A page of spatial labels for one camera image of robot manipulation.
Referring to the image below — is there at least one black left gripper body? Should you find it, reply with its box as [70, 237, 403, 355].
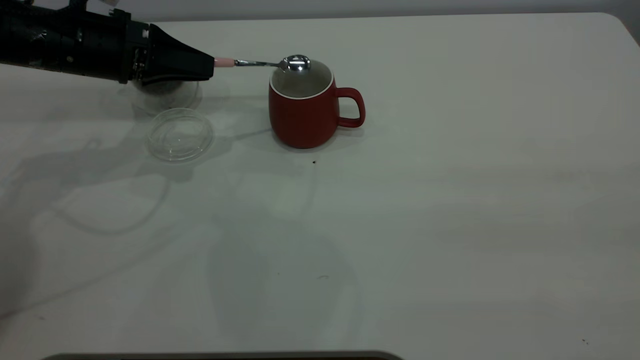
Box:
[61, 11, 151, 85]

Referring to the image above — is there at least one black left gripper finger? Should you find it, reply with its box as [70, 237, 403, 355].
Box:
[142, 69, 215, 86]
[148, 23, 216, 72]

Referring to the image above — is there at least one pink handled metal spoon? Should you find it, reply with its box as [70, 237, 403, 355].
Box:
[214, 54, 312, 74]

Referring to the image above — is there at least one red ceramic mug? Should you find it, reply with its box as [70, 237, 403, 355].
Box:
[268, 58, 366, 150]

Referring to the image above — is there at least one clear glass cup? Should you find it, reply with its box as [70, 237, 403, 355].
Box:
[130, 80, 201, 116]

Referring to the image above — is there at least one clear glass lid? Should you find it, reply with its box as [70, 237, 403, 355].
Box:
[145, 107, 216, 163]

